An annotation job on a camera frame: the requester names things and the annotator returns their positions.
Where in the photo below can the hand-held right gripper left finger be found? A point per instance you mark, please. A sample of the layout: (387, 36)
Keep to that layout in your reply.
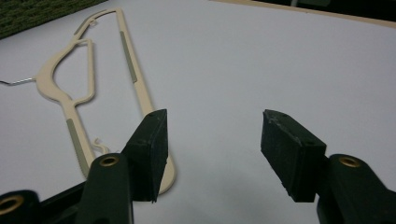
(143, 161)

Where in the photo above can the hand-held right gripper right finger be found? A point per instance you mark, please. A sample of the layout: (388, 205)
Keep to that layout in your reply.
(299, 155)

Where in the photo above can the beige plastic clothes hanger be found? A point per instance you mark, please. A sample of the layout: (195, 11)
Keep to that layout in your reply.
(46, 79)

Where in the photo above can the dark green cloth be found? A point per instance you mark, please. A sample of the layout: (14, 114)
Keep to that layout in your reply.
(34, 14)

